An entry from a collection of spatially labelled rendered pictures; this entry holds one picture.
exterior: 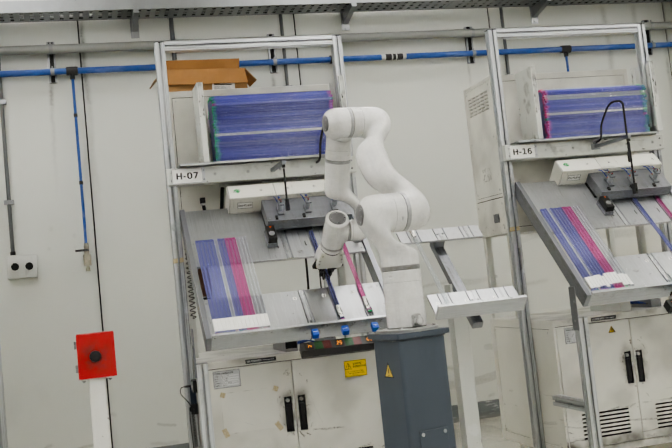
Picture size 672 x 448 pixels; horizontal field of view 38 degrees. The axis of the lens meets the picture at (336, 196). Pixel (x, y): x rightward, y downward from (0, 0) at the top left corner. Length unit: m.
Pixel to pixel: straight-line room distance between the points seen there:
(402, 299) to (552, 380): 1.40
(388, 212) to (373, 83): 2.83
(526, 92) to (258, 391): 1.76
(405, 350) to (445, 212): 2.89
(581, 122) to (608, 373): 1.09
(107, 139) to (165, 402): 1.44
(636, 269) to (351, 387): 1.22
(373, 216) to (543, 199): 1.48
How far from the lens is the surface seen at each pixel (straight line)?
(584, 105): 4.49
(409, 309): 2.98
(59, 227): 5.39
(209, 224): 3.90
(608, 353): 4.28
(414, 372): 2.96
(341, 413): 3.87
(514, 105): 4.55
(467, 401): 3.81
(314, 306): 3.58
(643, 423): 4.38
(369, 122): 3.23
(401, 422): 2.99
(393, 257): 2.98
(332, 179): 3.42
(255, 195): 3.92
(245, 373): 3.78
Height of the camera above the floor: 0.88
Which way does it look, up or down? 5 degrees up
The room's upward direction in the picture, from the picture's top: 6 degrees counter-clockwise
